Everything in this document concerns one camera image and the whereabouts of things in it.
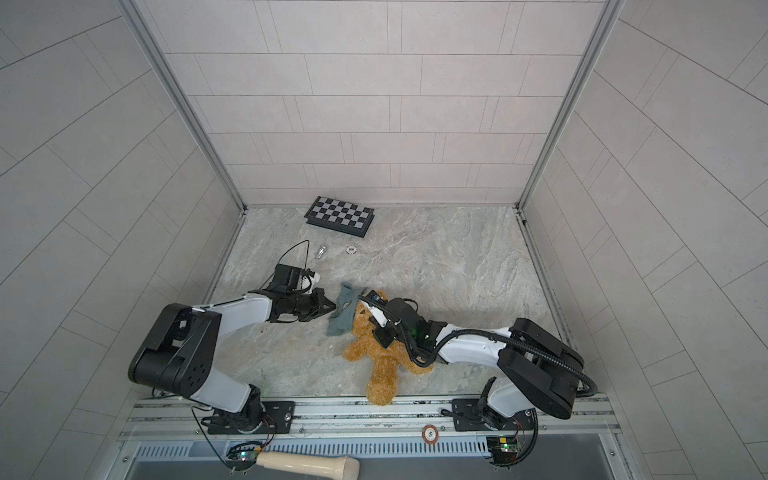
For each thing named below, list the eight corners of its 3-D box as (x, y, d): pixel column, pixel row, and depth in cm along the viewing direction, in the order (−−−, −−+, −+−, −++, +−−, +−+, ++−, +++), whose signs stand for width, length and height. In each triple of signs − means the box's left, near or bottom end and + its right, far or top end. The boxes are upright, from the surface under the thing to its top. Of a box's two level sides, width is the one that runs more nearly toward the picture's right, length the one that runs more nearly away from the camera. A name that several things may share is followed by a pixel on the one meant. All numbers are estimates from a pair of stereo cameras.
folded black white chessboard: (305, 223, 114) (303, 215, 111) (320, 202, 121) (318, 194, 118) (364, 238, 109) (363, 231, 106) (375, 215, 116) (375, 208, 113)
